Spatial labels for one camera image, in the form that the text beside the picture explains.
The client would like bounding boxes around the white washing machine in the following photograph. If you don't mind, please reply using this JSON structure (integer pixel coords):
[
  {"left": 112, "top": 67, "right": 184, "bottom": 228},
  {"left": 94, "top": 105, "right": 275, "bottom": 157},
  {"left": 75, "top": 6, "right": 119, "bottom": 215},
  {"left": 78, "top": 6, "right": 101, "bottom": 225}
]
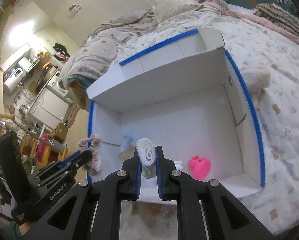
[{"left": 47, "top": 70, "right": 68, "bottom": 98}]

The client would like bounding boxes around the beige fluffy plush toy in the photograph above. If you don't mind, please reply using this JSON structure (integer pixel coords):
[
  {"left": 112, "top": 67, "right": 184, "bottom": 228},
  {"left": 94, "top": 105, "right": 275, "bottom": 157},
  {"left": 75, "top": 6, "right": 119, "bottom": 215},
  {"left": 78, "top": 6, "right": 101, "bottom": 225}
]
[{"left": 240, "top": 62, "right": 271, "bottom": 108}]

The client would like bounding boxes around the white box with blue edges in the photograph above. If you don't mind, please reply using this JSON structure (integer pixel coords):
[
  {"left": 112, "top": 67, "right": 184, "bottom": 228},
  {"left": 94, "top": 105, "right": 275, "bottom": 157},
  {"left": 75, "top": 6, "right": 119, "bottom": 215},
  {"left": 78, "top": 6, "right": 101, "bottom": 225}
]
[{"left": 86, "top": 28, "right": 265, "bottom": 198}]

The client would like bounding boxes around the striped knit blanket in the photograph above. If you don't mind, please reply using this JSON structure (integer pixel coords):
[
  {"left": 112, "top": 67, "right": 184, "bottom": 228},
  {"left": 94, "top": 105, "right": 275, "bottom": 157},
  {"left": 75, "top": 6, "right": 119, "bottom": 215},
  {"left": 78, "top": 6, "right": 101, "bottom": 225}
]
[{"left": 254, "top": 3, "right": 299, "bottom": 37}]

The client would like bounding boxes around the light blue fluffy sock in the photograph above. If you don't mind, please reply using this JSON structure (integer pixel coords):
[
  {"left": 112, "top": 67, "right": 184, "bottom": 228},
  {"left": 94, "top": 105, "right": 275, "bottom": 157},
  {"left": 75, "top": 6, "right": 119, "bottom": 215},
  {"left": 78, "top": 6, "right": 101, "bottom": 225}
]
[{"left": 121, "top": 135, "right": 137, "bottom": 148}]

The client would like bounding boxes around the person's left hand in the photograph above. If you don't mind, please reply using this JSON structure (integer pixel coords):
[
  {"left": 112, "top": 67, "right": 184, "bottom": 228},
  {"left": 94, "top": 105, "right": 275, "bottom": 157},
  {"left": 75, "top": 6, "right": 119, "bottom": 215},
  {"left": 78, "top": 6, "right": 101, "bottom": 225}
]
[{"left": 4, "top": 220, "right": 35, "bottom": 240}]

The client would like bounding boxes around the white sock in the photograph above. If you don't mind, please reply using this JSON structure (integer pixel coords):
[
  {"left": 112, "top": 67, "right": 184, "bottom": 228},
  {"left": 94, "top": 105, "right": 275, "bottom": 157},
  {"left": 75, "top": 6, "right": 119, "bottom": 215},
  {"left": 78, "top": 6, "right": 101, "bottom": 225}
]
[{"left": 136, "top": 138, "right": 156, "bottom": 179}]

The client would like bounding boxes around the beige crumpled duvet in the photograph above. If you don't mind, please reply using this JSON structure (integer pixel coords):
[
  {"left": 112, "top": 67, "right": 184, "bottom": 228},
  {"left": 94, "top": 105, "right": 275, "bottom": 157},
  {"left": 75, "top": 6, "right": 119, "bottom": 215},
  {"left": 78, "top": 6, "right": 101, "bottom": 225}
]
[{"left": 62, "top": 9, "right": 158, "bottom": 108}]

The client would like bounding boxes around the white rice cooker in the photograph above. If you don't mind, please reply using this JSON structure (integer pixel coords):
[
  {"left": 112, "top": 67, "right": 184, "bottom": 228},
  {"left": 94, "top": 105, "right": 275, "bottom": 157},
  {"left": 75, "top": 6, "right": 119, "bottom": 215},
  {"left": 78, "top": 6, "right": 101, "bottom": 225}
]
[{"left": 3, "top": 67, "right": 25, "bottom": 95}]

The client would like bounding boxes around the white cabinet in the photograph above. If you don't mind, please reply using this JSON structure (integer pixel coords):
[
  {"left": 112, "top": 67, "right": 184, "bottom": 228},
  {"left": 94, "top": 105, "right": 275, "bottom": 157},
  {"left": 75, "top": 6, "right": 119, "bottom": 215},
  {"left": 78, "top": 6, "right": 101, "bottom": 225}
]
[{"left": 26, "top": 88, "right": 70, "bottom": 129}]

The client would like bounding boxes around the pink rubber duck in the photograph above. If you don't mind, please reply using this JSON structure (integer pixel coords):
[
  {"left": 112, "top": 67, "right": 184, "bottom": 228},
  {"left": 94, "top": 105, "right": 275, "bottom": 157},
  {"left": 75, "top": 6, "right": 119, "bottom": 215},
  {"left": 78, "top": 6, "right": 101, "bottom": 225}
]
[{"left": 189, "top": 155, "right": 211, "bottom": 180}]

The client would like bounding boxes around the cardboard box on floor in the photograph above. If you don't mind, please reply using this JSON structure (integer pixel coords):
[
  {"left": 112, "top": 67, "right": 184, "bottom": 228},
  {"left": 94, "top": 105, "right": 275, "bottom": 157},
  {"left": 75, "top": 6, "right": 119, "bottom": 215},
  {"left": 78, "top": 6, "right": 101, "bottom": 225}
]
[{"left": 50, "top": 123, "right": 68, "bottom": 143}]

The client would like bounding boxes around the cream lace pillow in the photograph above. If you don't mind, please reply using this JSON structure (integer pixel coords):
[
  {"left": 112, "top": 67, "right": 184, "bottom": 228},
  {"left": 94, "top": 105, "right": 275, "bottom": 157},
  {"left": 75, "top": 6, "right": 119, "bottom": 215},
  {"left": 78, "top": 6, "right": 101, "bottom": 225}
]
[{"left": 152, "top": 0, "right": 201, "bottom": 24}]

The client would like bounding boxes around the patterned white bed blanket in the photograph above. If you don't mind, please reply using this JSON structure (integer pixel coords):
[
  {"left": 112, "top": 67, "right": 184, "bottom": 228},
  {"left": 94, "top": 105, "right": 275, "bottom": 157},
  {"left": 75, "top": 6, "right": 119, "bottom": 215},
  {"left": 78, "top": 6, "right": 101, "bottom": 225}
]
[{"left": 117, "top": 0, "right": 299, "bottom": 239}]

